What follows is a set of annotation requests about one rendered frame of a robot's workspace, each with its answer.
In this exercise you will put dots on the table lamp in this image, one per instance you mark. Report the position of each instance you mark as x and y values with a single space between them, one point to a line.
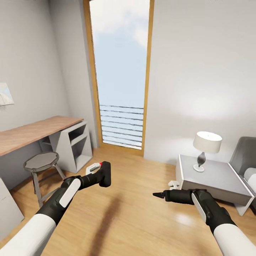
206 146

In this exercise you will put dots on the desk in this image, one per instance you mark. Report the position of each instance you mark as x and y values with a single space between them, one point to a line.
68 136

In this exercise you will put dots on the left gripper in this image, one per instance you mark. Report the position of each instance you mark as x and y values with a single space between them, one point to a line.
94 178

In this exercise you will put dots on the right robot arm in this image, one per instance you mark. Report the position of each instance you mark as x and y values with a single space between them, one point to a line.
231 240

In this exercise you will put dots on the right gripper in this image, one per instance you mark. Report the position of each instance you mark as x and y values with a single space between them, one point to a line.
171 196

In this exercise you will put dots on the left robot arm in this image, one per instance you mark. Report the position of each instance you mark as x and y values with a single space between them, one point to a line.
33 237

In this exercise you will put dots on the fixed window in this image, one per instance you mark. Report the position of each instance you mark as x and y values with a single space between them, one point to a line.
119 36

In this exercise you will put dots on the digital camera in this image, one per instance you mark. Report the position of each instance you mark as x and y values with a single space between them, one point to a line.
105 169

